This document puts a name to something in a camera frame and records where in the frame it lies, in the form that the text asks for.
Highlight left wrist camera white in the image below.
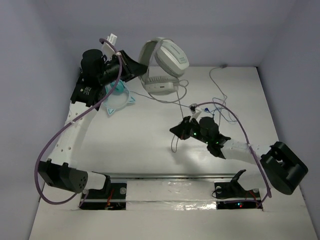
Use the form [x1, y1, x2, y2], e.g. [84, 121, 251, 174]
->
[101, 33, 118, 59]

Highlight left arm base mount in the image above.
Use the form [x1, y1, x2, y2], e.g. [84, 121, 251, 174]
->
[79, 176, 127, 211]

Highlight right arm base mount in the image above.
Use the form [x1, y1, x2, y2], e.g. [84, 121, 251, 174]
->
[211, 170, 262, 210]

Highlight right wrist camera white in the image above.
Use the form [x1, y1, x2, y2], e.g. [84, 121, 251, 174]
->
[189, 103, 202, 123]

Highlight teal cat-ear headphones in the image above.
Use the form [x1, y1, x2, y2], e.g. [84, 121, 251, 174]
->
[103, 79, 136, 116]

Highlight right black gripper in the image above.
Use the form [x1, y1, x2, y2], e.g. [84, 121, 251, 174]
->
[170, 116, 211, 145]

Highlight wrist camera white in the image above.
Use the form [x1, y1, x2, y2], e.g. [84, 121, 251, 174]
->
[189, 103, 202, 123]
[101, 33, 118, 59]

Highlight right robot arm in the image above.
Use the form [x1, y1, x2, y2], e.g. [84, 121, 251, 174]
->
[169, 116, 309, 197]

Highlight white over-ear headphones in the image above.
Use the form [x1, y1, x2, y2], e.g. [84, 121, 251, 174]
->
[138, 37, 190, 96]

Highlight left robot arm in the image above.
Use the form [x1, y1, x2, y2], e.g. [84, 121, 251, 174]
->
[34, 49, 147, 197]

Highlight blue earbuds with cable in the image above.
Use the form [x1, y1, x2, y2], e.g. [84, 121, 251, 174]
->
[129, 91, 239, 125]

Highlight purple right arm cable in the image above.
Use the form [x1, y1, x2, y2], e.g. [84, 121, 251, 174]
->
[194, 101, 273, 208]

